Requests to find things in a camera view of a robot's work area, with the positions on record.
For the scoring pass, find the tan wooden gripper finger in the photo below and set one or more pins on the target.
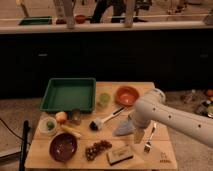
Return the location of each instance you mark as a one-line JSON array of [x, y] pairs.
[[138, 135]]

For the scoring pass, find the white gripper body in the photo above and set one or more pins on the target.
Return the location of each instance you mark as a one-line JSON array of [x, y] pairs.
[[140, 121]]

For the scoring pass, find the grey blue towel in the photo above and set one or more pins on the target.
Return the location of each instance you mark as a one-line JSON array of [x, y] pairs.
[[125, 127]]

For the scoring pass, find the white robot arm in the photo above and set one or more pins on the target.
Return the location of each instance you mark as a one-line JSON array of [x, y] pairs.
[[151, 107]]

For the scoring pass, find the orange bowl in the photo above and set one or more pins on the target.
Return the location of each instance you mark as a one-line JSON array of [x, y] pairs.
[[126, 95]]

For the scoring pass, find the purple bowl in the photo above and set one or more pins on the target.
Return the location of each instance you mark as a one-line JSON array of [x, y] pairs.
[[63, 147]]

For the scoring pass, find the background red bowl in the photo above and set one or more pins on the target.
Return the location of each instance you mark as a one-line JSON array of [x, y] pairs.
[[80, 19]]

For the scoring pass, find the silver fork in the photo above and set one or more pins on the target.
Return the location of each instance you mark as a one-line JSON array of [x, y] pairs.
[[147, 146]]

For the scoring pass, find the black and tan eraser block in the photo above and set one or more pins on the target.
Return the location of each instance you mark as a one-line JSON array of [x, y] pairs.
[[119, 154]]

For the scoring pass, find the green cup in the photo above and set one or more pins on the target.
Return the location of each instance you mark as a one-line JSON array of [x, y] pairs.
[[103, 100]]

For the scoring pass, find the bunch of dark grapes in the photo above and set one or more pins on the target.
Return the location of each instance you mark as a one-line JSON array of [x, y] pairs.
[[96, 149]]

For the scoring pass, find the small metal can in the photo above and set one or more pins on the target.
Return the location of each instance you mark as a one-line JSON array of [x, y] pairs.
[[76, 116]]

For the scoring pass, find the yellow banana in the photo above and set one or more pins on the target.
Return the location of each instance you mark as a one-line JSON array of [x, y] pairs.
[[71, 131]]

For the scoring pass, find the orange peach fruit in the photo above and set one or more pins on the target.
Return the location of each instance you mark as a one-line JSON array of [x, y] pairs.
[[61, 117]]

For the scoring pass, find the green plastic tray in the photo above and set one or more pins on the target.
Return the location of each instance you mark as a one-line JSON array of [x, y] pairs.
[[66, 94]]

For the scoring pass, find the clear container with green item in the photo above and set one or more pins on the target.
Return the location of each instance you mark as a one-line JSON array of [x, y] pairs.
[[48, 126]]

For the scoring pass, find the background green tray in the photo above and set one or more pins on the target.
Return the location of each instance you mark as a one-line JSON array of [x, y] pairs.
[[43, 20]]

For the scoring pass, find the dish brush white handle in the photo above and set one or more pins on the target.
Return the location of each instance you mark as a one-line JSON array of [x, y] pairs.
[[97, 123]]

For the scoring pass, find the black stand post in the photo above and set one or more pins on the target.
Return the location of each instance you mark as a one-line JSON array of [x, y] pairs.
[[24, 143]]

